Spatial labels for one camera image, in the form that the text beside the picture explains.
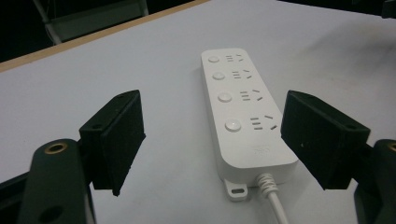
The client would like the white power strip cable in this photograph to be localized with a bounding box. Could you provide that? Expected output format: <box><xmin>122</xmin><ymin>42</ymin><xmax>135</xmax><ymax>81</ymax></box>
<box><xmin>255</xmin><ymin>173</ymin><xmax>290</xmax><ymax>224</ymax></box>

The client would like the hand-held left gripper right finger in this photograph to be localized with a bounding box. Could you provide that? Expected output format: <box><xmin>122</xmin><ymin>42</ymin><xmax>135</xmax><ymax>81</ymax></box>
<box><xmin>280</xmin><ymin>90</ymin><xmax>372</xmax><ymax>191</ymax></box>

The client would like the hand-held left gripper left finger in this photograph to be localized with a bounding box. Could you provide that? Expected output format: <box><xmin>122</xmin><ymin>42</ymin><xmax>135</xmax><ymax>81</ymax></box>
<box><xmin>78</xmin><ymin>89</ymin><xmax>147</xmax><ymax>197</ymax></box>

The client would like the metal stand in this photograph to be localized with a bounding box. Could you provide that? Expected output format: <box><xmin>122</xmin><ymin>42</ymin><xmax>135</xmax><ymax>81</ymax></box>
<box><xmin>32</xmin><ymin>0</ymin><xmax>149</xmax><ymax>46</ymax></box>

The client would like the white power strip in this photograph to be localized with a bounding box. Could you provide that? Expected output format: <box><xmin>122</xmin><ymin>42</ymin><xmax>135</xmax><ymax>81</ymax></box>
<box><xmin>200</xmin><ymin>48</ymin><xmax>299</xmax><ymax>203</ymax></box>

